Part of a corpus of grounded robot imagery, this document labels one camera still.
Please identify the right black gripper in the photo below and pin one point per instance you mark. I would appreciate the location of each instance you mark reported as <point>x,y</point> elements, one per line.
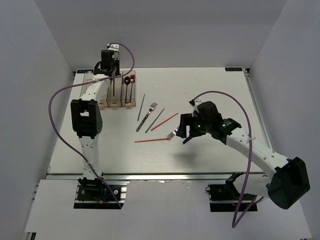
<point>187,120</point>

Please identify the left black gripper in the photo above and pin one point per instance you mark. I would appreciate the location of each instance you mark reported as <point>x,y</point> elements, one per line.
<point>116,61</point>

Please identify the dark blue plastic knife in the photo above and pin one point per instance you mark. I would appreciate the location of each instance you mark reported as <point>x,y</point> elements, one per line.
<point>187,140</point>

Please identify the pink handled fork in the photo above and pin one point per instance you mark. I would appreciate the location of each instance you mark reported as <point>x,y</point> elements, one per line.
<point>172,134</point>

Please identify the black spoon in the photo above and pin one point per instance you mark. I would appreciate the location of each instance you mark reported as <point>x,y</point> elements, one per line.
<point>127,81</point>

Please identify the iridescent red spoon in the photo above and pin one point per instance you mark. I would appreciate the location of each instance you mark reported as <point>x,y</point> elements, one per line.
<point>132,82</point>

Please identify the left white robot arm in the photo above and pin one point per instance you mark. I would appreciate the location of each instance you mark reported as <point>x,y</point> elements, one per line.
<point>86,115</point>

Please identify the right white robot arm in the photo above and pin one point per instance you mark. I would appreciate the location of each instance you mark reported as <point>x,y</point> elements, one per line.
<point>285,181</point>

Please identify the orange chopstick lower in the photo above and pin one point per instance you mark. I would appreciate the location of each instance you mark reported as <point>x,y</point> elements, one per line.
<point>152,140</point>

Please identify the orange chopstick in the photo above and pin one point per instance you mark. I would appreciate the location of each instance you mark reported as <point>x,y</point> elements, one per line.
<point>164,121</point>
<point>152,140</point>

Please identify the orange chopstick upper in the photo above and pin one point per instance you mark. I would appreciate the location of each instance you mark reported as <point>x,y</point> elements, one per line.
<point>164,121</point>

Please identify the teal chopstick right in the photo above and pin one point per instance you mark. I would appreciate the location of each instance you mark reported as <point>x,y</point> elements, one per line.
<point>153,122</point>

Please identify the teal chopstick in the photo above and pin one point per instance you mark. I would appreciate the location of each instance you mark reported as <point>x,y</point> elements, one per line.
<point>153,122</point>
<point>141,106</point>

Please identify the clear container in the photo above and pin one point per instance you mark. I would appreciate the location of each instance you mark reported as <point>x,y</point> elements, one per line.
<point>133,103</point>
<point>86,85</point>
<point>115,101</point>
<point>102,102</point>

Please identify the teal chopstick left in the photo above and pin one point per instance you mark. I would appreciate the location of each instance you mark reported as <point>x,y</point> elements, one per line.
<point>141,106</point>

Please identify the silver fork dark handle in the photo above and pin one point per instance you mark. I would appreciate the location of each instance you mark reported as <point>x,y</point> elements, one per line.
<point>150,110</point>

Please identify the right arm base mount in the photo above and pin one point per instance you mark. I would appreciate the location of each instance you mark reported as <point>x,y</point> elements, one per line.
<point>223,196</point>

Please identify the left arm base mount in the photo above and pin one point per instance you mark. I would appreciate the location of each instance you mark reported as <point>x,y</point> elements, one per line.
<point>94,195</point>

